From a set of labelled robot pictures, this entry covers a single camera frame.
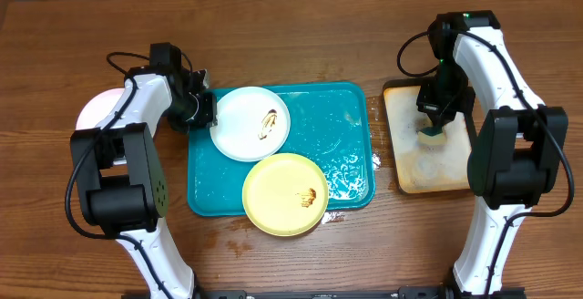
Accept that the green yellow sponge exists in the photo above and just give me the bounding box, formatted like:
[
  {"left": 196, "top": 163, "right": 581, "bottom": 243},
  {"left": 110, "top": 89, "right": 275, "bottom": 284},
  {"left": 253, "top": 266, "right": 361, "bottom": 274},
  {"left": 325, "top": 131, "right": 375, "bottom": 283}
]
[{"left": 417, "top": 126, "right": 446, "bottom": 146}]

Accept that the white plate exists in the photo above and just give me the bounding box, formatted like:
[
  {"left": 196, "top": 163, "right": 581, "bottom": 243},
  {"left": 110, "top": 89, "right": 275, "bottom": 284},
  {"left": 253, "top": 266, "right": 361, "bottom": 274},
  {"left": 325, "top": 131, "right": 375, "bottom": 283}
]
[
  {"left": 76, "top": 88, "right": 124, "bottom": 130},
  {"left": 210, "top": 87, "right": 291, "bottom": 162}
]

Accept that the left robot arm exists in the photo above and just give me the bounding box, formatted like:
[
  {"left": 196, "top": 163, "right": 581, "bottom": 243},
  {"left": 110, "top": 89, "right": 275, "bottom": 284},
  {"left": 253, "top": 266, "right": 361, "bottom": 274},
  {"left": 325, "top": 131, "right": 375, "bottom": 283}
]
[{"left": 65, "top": 43, "right": 217, "bottom": 298}]

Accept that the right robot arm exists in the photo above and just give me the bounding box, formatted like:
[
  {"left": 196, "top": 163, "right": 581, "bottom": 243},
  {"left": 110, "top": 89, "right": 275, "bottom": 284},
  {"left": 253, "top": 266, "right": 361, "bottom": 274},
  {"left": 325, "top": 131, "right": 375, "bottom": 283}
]
[{"left": 416, "top": 11, "right": 575, "bottom": 298}]

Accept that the black baking tray with suds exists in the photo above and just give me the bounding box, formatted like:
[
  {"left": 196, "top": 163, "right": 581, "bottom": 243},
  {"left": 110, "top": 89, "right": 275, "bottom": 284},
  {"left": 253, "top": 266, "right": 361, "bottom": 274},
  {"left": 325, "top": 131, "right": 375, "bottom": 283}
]
[{"left": 383, "top": 78, "right": 471, "bottom": 194}]

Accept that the yellow-green plate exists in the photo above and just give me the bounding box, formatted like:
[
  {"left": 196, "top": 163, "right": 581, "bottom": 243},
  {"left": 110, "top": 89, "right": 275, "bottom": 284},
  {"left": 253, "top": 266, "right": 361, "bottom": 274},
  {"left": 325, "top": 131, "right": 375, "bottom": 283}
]
[{"left": 242, "top": 153, "right": 329, "bottom": 237}]

